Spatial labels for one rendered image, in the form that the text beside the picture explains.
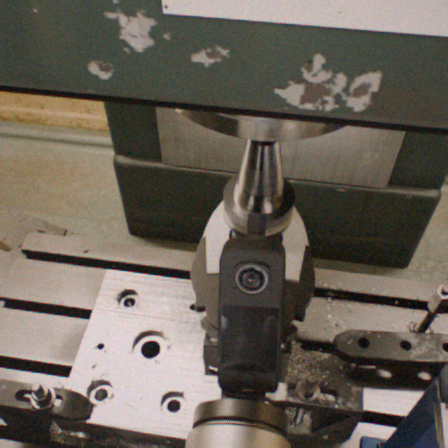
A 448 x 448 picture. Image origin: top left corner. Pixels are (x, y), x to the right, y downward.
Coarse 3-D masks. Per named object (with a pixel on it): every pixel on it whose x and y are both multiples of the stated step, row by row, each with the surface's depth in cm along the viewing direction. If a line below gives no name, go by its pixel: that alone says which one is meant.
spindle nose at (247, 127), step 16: (192, 112) 31; (208, 112) 30; (208, 128) 31; (224, 128) 31; (240, 128) 30; (256, 128) 30; (272, 128) 30; (288, 128) 30; (304, 128) 30; (320, 128) 31; (336, 128) 31
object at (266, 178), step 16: (256, 144) 40; (272, 144) 40; (256, 160) 41; (272, 160) 41; (240, 176) 44; (256, 176) 42; (272, 176) 42; (240, 192) 44; (256, 192) 43; (272, 192) 43; (256, 208) 44; (272, 208) 45
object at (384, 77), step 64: (0, 0) 12; (64, 0) 12; (128, 0) 11; (0, 64) 13; (64, 64) 13; (128, 64) 13; (192, 64) 12; (256, 64) 12; (320, 64) 12; (384, 64) 12; (384, 128) 14
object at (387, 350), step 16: (336, 336) 76; (352, 336) 76; (368, 336) 76; (384, 336) 76; (400, 336) 76; (416, 336) 76; (432, 336) 76; (336, 352) 76; (352, 352) 75; (368, 352) 75; (384, 352) 75; (400, 352) 75; (416, 352) 75; (432, 352) 75; (352, 368) 78; (368, 368) 77; (432, 368) 76
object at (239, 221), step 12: (228, 192) 46; (288, 192) 46; (228, 204) 45; (288, 204) 45; (228, 216) 47; (240, 216) 45; (252, 216) 45; (264, 216) 45; (276, 216) 45; (288, 216) 46; (240, 228) 46; (252, 228) 46; (264, 228) 46; (276, 228) 46
